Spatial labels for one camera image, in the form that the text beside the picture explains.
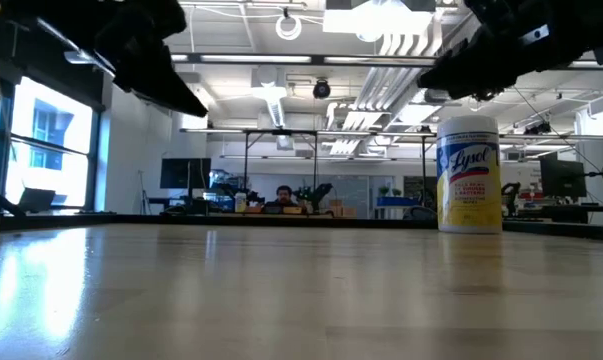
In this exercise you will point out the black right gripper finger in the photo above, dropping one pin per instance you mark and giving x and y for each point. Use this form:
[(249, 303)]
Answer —
[(466, 70)]

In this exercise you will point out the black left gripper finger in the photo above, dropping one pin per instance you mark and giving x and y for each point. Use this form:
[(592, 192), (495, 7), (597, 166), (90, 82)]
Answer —
[(156, 75)]

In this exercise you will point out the long ceiling light strip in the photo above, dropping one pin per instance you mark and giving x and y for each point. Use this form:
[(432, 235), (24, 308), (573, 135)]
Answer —
[(256, 58)]

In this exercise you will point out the black computer monitor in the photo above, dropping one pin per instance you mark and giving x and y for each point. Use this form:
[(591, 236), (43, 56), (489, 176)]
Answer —
[(563, 177), (186, 173)]

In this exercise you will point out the white ceiling light panel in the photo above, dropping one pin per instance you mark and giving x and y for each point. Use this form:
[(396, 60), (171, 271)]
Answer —
[(376, 20)]

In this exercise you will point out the Lysol wipes canister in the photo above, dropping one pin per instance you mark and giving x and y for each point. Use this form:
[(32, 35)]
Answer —
[(468, 175)]

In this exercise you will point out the blue storage bin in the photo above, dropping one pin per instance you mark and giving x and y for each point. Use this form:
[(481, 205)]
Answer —
[(398, 201)]

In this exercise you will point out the white bottle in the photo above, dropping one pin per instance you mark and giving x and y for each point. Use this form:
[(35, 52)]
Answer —
[(241, 202)]

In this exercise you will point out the dark open laptop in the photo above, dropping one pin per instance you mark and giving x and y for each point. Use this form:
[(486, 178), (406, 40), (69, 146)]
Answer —
[(37, 200)]

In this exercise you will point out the person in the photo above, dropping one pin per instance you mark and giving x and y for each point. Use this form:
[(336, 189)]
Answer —
[(283, 192)]

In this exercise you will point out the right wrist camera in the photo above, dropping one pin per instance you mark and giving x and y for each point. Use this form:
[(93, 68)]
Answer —
[(556, 20)]

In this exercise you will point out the silver ventilation duct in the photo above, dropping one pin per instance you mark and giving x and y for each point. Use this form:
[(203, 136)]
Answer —
[(453, 27)]

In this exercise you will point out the black ceiling camera mount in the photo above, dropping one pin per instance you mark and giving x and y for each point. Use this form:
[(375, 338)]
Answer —
[(538, 129)]

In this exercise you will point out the black background rig frame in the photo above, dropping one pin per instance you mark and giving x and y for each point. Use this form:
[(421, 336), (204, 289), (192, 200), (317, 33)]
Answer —
[(281, 132)]

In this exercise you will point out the black round ceiling camera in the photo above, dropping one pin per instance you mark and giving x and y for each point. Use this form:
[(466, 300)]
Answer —
[(322, 90)]

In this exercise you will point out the black aluminium table frame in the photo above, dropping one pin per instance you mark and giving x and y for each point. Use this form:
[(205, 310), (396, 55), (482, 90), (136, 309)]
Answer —
[(181, 219)]

